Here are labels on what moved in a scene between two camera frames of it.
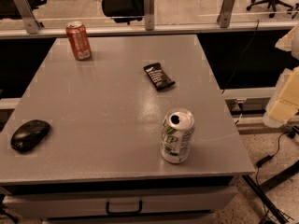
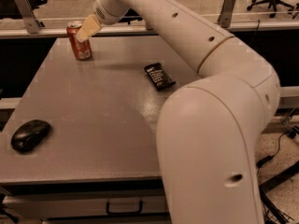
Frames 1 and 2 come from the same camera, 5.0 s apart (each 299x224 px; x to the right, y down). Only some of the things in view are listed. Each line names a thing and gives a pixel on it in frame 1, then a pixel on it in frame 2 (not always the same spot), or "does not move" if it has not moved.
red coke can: x=78 y=35 does not move
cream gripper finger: x=287 y=104 -> x=107 y=10
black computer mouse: x=28 y=134 does not move
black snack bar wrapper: x=159 y=77 does not move
